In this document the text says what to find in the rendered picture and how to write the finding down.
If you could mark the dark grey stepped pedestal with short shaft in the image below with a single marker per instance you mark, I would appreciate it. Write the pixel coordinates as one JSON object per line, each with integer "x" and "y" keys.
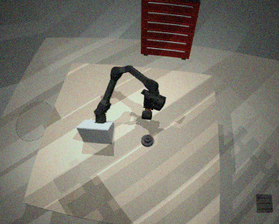
{"x": 147, "y": 140}

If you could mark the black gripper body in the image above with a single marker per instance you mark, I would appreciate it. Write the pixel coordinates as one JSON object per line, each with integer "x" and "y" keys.
{"x": 147, "y": 115}

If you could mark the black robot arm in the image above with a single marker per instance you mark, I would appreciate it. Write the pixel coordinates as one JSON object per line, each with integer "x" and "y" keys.
{"x": 150, "y": 95}

